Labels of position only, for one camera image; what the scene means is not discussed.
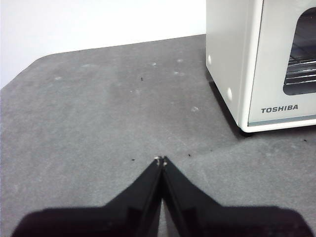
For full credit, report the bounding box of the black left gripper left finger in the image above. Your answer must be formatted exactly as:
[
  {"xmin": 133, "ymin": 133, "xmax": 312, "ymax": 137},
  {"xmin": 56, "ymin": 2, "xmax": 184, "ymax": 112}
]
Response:
[{"xmin": 11, "ymin": 156, "xmax": 163, "ymax": 237}]

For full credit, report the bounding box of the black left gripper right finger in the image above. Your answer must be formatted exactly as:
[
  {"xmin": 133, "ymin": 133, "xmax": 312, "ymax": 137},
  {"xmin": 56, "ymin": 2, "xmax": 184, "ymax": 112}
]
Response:
[{"xmin": 161, "ymin": 155, "xmax": 313, "ymax": 237}]

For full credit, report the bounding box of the oven door with glass window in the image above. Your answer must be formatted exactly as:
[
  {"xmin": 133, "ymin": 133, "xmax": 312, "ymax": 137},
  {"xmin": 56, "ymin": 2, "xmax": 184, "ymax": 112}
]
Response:
[{"xmin": 247, "ymin": 0, "xmax": 316, "ymax": 127}]

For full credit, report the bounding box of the cream Toshiba toaster oven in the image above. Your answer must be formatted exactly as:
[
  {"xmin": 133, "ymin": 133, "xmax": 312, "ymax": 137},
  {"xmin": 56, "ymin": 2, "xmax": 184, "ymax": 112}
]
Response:
[{"xmin": 205, "ymin": 0, "xmax": 316, "ymax": 133}]

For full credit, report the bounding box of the wire oven rack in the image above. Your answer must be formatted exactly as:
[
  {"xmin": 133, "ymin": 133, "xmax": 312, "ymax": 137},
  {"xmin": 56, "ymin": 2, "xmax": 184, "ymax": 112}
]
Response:
[{"xmin": 283, "ymin": 55, "xmax": 316, "ymax": 86}]

